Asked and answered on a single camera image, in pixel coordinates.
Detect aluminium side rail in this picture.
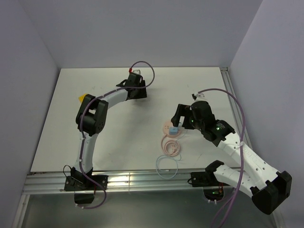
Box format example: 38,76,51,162
219,67,252,148

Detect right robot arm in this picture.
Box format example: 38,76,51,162
171,101,292,215

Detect yellow cube socket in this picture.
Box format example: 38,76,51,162
78,94,86,102

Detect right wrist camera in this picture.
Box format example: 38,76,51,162
191,93,207,101

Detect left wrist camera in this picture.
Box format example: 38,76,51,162
129,68,142,75

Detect blue charger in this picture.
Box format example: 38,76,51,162
169,126,179,135

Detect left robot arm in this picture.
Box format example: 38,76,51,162
71,72,147,190

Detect aluminium front rail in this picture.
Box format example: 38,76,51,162
22,169,238,195

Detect pink power cord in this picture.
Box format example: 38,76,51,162
160,134,183,156

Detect pink round power strip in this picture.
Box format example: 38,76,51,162
162,120,181,138

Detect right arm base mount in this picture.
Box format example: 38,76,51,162
187,171,225,201

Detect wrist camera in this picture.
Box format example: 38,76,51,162
191,93,207,101
129,68,142,75

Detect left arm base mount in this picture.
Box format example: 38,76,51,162
63,165,108,206

